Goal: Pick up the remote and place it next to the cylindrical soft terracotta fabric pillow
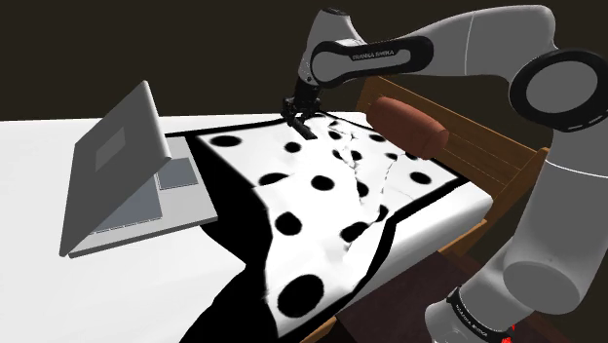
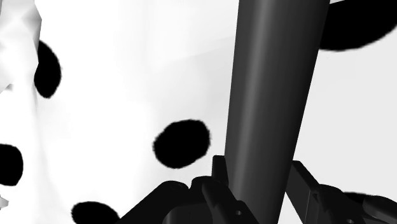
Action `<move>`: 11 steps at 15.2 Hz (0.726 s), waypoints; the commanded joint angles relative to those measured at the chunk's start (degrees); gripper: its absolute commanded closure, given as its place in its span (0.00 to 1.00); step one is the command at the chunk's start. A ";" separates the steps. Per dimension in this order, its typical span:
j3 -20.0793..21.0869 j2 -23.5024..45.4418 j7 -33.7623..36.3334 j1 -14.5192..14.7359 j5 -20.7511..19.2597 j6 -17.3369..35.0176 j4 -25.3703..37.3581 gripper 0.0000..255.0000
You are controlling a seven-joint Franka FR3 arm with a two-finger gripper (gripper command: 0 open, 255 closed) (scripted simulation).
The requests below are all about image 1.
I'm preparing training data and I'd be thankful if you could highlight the wooden bed with white mattress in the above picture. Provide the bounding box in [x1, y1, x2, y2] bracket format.
[0, 74, 552, 343]

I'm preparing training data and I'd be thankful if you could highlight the black oblong object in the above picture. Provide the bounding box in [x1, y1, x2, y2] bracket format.
[290, 117, 319, 141]

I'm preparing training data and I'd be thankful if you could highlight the grey open laptop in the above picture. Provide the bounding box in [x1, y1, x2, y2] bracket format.
[58, 79, 220, 260]

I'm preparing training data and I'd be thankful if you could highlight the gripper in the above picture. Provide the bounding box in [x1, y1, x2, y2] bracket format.
[281, 77, 323, 126]

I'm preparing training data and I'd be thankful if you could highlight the black white spotted blanket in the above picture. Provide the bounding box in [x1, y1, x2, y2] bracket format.
[165, 110, 470, 343]

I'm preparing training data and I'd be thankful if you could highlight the red-brown bolster pillow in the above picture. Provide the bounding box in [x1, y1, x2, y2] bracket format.
[367, 95, 451, 161]

